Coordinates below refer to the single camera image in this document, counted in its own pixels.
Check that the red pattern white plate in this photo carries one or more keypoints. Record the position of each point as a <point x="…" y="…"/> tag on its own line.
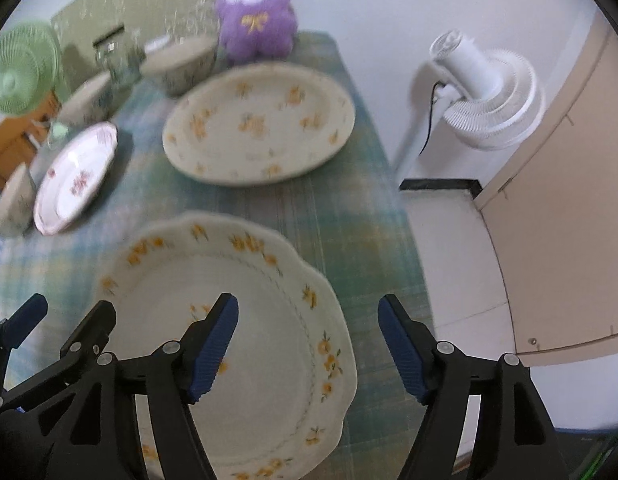
<point x="74" y="178"/>

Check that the ceramic bowl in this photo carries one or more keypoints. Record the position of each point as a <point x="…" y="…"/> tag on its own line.
<point x="89" y="104"/>
<point x="16" y="203"/>
<point x="179" y="67"/>

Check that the glass jar black lid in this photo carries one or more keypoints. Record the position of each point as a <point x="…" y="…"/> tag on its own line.
<point x="116" y="52"/>

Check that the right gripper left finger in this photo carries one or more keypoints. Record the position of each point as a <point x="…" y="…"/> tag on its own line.
<point x="172" y="378"/>

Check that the scalloped yellow flower plate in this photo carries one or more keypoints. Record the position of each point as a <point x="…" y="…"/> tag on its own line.
<point x="279" y="400"/>

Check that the purple plush bunny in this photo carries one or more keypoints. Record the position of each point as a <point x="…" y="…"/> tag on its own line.
<point x="253" y="29"/>

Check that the cotton swab container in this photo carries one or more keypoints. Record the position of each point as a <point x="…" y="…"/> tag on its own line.
<point x="156" y="44"/>

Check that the plaid green tablecloth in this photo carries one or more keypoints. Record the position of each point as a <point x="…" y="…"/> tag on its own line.
<point x="344" y="218"/>

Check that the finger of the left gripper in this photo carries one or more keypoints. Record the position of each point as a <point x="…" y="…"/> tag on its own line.
<point x="14" y="330"/>
<point x="78" y="353"/>

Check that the round yellow flower plate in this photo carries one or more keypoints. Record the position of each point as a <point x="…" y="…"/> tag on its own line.
<point x="258" y="124"/>

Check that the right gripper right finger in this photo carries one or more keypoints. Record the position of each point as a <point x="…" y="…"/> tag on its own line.
<point x="515" y="438"/>

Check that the white standing fan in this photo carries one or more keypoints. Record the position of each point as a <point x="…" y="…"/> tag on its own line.
<point x="491" y="100"/>

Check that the green patterned mat board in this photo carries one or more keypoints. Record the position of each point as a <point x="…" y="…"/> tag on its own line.
<point x="82" y="21"/>

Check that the green desk fan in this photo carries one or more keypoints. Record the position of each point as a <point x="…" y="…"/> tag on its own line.
<point x="31" y="68"/>

